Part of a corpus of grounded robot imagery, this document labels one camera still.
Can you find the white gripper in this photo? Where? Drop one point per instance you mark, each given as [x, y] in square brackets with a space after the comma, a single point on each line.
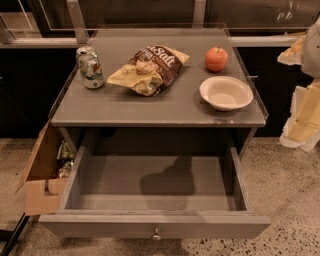
[312, 50]

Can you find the grey wooden top drawer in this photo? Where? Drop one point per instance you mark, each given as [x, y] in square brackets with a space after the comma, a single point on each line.
[128, 196]

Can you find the grey cabinet with top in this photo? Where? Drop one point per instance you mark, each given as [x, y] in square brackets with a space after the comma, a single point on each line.
[156, 103]

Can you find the metal drawer knob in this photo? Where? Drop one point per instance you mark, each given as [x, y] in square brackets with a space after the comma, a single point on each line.
[156, 236]

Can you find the white bowl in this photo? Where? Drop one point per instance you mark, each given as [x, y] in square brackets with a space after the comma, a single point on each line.
[226, 93]

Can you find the red apple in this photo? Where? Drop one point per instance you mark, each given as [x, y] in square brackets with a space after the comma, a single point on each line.
[216, 59]

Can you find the brown yellow chip bag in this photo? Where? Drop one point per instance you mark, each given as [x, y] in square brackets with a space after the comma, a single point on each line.
[151, 70]

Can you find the green white soda can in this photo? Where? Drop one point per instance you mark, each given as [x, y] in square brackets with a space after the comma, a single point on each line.
[89, 67]

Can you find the green packets in box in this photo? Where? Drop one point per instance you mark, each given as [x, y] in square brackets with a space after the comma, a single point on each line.
[65, 160]

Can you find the cardboard box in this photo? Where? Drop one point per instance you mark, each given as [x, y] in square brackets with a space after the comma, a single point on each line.
[43, 189]

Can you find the black stand leg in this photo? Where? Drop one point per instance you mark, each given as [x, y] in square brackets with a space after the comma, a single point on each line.
[10, 237]

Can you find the metal rail frame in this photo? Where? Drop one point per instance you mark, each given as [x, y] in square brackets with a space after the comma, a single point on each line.
[251, 23]

